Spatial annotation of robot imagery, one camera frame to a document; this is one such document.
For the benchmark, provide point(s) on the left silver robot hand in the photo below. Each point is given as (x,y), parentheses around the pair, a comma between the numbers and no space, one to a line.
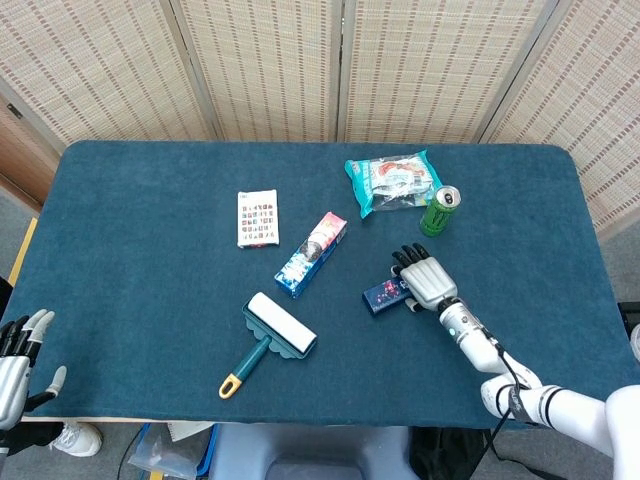
(12,385)

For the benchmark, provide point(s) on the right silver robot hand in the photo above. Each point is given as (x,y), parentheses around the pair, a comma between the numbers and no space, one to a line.
(427,282)

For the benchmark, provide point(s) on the blue glasses case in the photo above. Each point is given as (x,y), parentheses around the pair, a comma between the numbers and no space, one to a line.
(382,296)

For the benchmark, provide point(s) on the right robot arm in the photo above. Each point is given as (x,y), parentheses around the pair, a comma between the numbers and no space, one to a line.
(470,340)

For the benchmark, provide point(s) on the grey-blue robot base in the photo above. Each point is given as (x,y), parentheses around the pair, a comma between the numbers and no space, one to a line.
(310,450)

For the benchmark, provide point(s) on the green energy drink can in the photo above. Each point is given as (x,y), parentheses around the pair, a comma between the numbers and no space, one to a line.
(437,215)

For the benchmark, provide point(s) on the white sneaker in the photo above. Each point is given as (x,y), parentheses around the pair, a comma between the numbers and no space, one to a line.
(77,440)

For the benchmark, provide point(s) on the teal snack bag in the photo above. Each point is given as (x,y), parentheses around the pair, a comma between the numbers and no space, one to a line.
(390,182)

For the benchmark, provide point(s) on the blue cookie box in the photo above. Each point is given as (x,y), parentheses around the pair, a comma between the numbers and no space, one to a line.
(312,255)

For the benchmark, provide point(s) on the teal lint roller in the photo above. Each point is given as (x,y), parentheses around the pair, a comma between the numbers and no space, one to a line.
(282,325)

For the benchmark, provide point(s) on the blue tablecloth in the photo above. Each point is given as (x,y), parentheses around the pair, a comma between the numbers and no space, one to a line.
(150,300)

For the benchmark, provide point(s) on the clear plastic bag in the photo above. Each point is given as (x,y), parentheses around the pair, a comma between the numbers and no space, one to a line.
(162,457)

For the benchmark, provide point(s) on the black bag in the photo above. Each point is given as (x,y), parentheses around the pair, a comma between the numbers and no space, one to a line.
(445,452)

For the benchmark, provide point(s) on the white picture card box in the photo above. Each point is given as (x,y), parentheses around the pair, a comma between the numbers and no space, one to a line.
(257,220)

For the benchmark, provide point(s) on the white spiral notebook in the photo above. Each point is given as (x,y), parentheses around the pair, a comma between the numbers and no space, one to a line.
(190,430)

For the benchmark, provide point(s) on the black device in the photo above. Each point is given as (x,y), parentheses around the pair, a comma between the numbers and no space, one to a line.
(630,312)

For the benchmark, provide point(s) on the blue storage bin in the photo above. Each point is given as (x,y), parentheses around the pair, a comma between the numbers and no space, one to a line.
(207,457)

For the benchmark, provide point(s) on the woven folding screen panel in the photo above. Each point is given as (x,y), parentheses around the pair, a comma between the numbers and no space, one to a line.
(595,100)
(430,65)
(265,65)
(100,65)

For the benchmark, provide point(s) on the brown wooden cabinet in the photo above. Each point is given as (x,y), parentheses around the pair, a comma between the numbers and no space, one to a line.
(22,155)

